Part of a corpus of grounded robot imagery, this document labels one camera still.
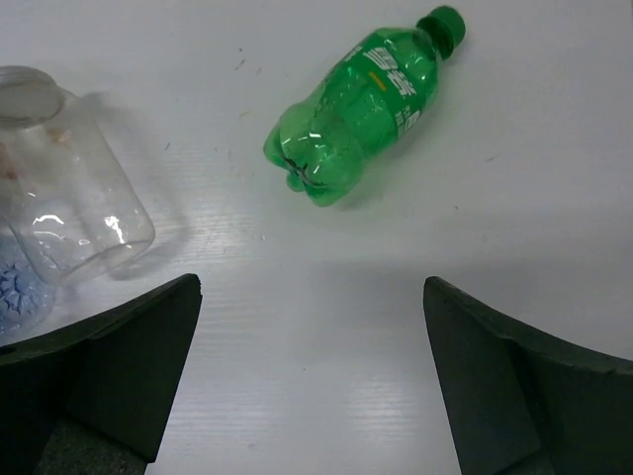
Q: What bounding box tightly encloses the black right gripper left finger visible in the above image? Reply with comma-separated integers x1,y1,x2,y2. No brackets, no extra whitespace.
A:
1,274,202,474

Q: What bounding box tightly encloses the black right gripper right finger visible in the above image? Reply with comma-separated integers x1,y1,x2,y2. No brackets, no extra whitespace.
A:
423,277,632,474

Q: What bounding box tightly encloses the blue label water bottle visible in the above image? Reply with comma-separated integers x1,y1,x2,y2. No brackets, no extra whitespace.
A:
1,223,56,345

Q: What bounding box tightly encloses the clear capless plastic bottle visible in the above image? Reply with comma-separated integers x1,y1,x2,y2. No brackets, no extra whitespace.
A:
1,65,155,286

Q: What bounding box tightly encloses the green plastic soda bottle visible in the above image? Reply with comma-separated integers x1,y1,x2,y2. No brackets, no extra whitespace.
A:
263,6,467,207

